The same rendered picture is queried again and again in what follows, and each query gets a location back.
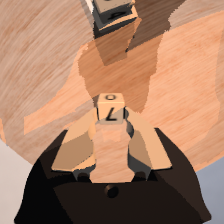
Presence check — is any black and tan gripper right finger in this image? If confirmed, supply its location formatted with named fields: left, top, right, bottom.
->
left=123, top=106, right=212, bottom=223

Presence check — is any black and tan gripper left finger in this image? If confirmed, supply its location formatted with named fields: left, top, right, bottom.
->
left=14, top=107, right=99, bottom=224

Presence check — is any beige cube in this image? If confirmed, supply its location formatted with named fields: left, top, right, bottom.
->
left=92, top=0, right=135, bottom=24
left=97, top=93, right=124, bottom=124

